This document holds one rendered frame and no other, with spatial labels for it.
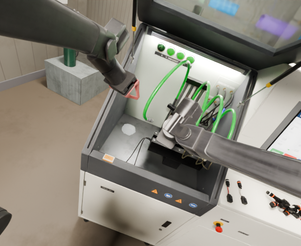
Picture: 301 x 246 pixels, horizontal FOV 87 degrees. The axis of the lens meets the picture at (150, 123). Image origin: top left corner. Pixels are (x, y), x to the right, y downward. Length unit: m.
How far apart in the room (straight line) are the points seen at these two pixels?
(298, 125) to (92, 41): 0.95
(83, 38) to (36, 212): 1.58
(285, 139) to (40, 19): 1.03
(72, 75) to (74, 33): 2.13
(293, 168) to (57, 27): 0.40
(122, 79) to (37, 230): 1.44
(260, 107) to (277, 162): 0.59
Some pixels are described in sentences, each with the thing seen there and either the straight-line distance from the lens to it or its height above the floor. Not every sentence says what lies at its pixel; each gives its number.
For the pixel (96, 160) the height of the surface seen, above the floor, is 0.93.
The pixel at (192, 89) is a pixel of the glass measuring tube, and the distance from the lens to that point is 1.05.
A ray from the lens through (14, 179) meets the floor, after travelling 1.92.
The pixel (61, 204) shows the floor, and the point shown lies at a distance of 1.74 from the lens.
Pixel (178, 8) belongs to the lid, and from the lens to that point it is 0.81.
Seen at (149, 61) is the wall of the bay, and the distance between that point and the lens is 1.03.
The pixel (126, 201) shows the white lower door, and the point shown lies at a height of 0.64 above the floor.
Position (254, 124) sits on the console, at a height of 1.28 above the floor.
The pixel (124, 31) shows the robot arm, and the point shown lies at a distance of 0.48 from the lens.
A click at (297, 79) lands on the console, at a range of 0.95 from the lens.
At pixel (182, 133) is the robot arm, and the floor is 1.38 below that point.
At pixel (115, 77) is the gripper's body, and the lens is 0.47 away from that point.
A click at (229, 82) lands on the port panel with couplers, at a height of 1.35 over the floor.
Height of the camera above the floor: 1.62
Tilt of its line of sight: 39 degrees down
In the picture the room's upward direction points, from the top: 23 degrees clockwise
